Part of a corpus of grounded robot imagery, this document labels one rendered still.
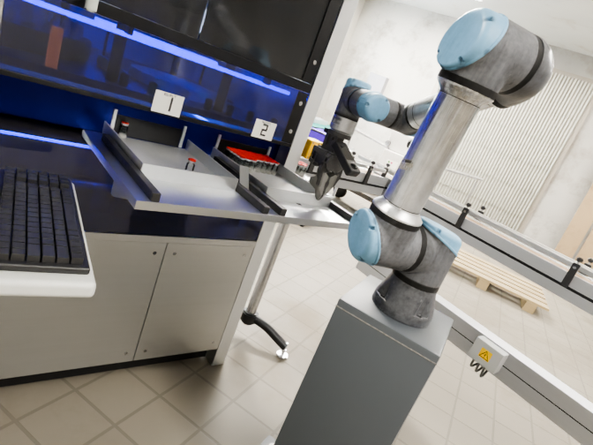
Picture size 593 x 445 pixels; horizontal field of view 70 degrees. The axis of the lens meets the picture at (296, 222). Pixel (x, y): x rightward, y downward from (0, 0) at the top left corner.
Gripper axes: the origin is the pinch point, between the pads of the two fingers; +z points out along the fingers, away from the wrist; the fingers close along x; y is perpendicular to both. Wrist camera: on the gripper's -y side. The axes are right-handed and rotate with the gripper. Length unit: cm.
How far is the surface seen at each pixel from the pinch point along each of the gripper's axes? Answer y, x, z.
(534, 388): -57, -84, 43
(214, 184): 3.4, 34.6, 2.1
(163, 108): 29, 42, -10
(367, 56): 570, -558, -132
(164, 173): 3.4, 48.4, 1.4
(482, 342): -35, -79, 38
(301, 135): 29.2, -9.1, -12.6
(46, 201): -4, 73, 8
